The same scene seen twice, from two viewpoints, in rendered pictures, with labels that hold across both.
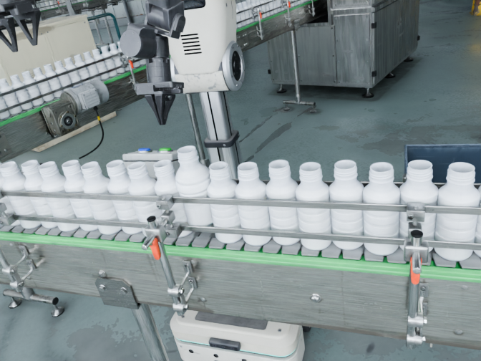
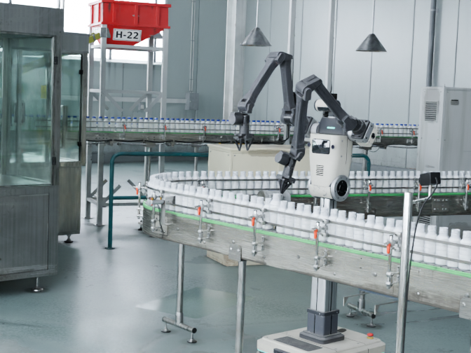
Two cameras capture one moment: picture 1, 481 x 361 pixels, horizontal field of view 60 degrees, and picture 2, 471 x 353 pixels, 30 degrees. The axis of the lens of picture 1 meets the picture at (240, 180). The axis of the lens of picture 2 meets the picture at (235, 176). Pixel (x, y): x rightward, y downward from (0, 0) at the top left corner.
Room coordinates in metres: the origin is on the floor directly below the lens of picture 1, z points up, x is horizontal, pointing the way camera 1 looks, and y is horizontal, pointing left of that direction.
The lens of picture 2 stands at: (-3.53, -1.69, 1.72)
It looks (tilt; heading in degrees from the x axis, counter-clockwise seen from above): 5 degrees down; 25
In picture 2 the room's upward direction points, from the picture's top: 2 degrees clockwise
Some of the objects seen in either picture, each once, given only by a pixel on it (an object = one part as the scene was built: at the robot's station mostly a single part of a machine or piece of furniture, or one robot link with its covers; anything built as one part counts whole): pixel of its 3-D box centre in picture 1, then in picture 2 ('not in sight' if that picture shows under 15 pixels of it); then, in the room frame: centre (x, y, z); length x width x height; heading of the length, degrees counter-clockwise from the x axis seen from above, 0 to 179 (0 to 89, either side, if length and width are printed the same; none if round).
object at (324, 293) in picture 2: not in sight; (323, 300); (1.41, 0.04, 0.49); 0.13 x 0.13 x 0.40; 67
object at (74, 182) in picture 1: (82, 195); (239, 208); (0.85, 0.36, 1.08); 0.06 x 0.06 x 0.17
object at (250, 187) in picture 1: (253, 203); (290, 218); (0.68, -0.02, 1.08); 0.06 x 0.06 x 0.17
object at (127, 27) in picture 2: not in sight; (125, 113); (6.11, 4.50, 1.40); 0.92 x 0.72 x 2.80; 139
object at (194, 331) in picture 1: (248, 282); (320, 342); (1.40, 0.04, 0.24); 0.68 x 0.53 x 0.41; 157
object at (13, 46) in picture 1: (11, 29); (241, 142); (1.02, 0.45, 1.44); 0.07 x 0.07 x 0.09; 67
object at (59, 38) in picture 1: (48, 81); (264, 202); (4.82, 1.93, 0.59); 1.10 x 0.62 x 1.18; 139
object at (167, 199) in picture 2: not in sight; (162, 217); (1.00, 0.93, 0.96); 0.23 x 0.10 x 0.27; 157
